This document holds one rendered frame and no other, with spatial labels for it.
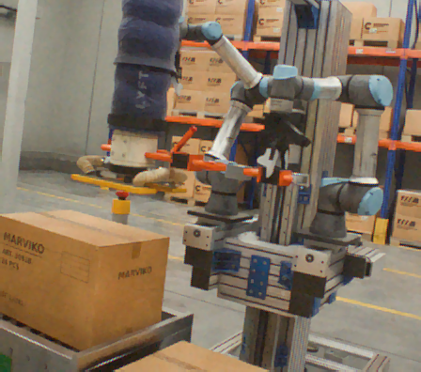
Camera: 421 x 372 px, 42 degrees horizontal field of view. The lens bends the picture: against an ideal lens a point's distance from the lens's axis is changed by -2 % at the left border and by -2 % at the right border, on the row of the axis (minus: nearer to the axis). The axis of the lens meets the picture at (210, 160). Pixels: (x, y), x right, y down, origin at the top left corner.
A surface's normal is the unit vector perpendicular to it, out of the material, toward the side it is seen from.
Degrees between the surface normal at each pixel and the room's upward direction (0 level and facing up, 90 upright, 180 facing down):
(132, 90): 77
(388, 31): 92
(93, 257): 90
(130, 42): 98
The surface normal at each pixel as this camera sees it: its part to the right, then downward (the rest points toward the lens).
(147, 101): 0.38, -0.17
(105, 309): 0.82, 0.13
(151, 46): 0.19, 0.27
